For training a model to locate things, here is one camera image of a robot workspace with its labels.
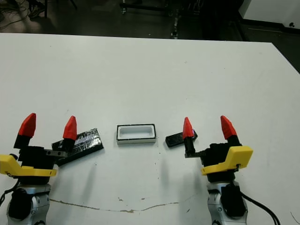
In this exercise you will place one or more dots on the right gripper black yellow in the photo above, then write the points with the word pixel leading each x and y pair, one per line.
pixel 236 157

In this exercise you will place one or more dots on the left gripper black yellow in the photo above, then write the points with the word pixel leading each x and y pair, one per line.
pixel 35 159

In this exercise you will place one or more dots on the black slim camera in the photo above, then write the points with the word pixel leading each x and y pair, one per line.
pixel 174 140

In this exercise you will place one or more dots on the black glossy box lid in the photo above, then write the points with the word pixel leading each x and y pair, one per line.
pixel 89 143

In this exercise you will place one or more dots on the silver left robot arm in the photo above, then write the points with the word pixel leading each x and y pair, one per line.
pixel 35 201

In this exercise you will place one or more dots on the white box base black rim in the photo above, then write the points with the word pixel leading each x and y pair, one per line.
pixel 136 141

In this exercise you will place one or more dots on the grey sneaker shoe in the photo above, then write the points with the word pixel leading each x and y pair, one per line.
pixel 37 10

